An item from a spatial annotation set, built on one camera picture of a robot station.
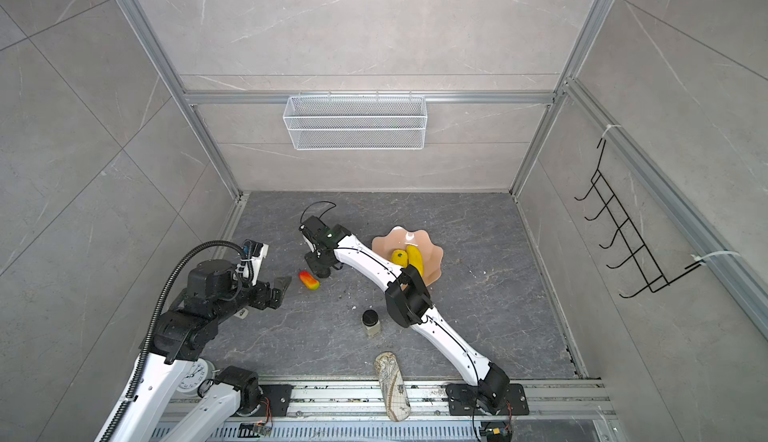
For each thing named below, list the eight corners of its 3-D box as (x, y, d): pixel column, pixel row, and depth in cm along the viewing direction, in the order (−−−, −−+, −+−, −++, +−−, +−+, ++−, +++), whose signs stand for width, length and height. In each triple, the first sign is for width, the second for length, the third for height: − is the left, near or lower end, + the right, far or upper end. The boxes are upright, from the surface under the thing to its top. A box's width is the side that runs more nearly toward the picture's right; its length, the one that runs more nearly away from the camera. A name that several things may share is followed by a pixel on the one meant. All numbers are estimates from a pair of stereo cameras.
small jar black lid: (364, 338, 85) (361, 325, 77) (365, 323, 88) (362, 309, 80) (380, 338, 85) (379, 325, 77) (380, 323, 88) (379, 309, 80)
